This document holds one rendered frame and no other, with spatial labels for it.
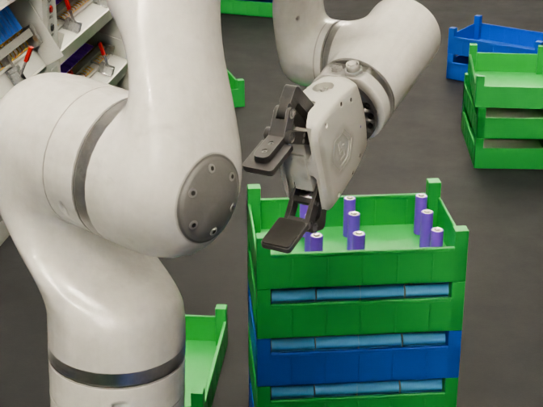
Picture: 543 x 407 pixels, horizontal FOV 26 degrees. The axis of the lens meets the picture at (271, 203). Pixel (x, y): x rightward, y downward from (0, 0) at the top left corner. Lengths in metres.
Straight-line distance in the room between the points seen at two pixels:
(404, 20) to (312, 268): 0.52
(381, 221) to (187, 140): 1.00
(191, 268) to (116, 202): 1.56
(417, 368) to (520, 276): 0.74
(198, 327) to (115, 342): 1.19
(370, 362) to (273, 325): 0.16
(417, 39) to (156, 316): 0.44
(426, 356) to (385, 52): 0.67
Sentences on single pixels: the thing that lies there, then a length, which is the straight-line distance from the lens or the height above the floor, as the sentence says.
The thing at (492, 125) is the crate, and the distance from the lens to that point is 2.97.
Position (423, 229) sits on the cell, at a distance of 1.76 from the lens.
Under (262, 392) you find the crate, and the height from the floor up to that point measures 0.15.
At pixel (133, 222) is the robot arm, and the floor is 0.72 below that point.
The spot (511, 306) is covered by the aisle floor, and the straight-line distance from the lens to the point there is 2.34.
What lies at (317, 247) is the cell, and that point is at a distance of 1.67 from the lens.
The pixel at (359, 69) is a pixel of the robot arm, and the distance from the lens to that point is 1.17.
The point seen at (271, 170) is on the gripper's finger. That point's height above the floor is 0.70.
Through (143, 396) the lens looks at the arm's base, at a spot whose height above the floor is 0.54.
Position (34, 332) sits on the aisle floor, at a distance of 2.25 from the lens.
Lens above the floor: 1.09
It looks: 23 degrees down
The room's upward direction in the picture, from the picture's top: straight up
